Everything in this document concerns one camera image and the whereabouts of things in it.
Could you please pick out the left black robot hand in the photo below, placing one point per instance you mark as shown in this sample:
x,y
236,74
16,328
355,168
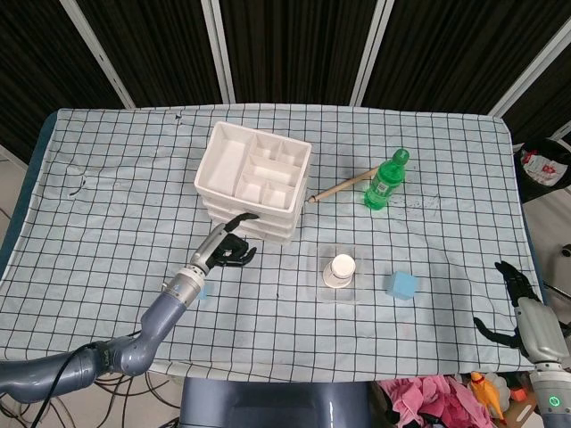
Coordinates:
x,y
223,249

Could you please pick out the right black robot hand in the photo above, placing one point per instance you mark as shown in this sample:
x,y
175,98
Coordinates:
x,y
537,325

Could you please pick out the small blue foam cube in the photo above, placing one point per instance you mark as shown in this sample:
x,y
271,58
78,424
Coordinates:
x,y
204,293

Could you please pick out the clear plastic drawer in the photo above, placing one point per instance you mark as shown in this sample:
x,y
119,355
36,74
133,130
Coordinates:
x,y
272,236
272,216
272,226

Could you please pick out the white drawer organizer frame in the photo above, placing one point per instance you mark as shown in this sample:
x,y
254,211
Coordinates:
x,y
223,160

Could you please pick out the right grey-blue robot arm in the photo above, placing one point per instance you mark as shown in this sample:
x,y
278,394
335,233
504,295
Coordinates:
x,y
551,392

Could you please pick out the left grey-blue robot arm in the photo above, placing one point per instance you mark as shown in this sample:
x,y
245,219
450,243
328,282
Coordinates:
x,y
156,316

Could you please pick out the small orange block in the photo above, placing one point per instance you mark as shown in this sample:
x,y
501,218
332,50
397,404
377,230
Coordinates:
x,y
518,394

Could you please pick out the yellow rubber chicken toy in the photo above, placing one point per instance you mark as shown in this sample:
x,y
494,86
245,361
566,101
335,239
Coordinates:
x,y
484,392

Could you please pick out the checkered tablecloth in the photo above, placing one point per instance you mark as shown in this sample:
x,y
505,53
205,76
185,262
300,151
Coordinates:
x,y
134,178

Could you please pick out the white paper cup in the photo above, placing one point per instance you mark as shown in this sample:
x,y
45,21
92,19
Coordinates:
x,y
340,269

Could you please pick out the wooden stick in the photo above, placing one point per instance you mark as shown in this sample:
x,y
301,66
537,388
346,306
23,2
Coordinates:
x,y
339,187

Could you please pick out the pink cloth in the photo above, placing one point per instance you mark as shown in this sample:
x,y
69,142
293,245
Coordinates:
x,y
428,401

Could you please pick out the clear plastic tray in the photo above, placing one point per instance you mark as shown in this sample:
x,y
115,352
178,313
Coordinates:
x,y
362,267

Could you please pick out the large blue foam cube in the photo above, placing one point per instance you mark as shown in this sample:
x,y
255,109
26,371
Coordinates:
x,y
401,287

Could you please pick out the black bag with red label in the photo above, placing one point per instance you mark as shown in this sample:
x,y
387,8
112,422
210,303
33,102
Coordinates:
x,y
542,169

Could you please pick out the grey-blue robot torso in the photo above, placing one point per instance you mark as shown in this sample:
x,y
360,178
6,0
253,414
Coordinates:
x,y
267,401

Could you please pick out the green plastic bottle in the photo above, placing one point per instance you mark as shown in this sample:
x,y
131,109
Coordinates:
x,y
383,187

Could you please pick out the black pleated curtain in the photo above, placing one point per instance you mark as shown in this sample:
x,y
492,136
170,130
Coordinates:
x,y
290,44

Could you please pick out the white screen frame post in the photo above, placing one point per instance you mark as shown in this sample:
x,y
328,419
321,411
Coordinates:
x,y
531,67
218,49
372,49
98,53

